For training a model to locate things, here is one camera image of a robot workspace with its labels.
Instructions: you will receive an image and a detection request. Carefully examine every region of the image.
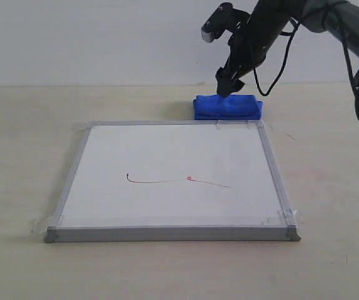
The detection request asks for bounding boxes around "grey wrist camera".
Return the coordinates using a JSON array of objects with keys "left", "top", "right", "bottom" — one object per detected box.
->
[{"left": 201, "top": 2, "right": 250, "bottom": 43}]

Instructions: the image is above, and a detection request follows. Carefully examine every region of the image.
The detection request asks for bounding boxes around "blue cloth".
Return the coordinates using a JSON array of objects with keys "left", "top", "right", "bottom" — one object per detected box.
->
[{"left": 193, "top": 94, "right": 263, "bottom": 121}]

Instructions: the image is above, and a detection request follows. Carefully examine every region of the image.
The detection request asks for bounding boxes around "white whiteboard with aluminium frame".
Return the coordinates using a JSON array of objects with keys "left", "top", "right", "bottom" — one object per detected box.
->
[{"left": 44, "top": 120, "right": 301, "bottom": 243}]

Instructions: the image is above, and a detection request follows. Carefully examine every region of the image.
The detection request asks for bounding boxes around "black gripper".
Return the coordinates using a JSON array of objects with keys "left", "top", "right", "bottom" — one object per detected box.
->
[{"left": 215, "top": 1, "right": 303, "bottom": 96}]

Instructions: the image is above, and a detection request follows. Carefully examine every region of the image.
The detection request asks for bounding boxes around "clear tape front right corner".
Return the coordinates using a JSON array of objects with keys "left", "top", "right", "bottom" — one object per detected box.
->
[{"left": 260, "top": 209, "right": 302, "bottom": 227}]

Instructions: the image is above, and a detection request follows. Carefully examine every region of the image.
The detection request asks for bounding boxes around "clear tape front left corner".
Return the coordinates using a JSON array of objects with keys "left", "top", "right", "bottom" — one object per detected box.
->
[{"left": 30, "top": 215, "right": 64, "bottom": 235}]

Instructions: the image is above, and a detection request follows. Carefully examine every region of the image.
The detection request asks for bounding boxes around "clear tape back right corner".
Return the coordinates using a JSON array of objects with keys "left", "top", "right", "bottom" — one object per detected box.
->
[{"left": 215, "top": 120, "right": 266, "bottom": 131}]

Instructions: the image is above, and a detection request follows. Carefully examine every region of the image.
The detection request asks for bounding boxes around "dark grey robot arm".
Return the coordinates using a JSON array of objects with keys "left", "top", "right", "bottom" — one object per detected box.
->
[{"left": 216, "top": 1, "right": 359, "bottom": 122}]

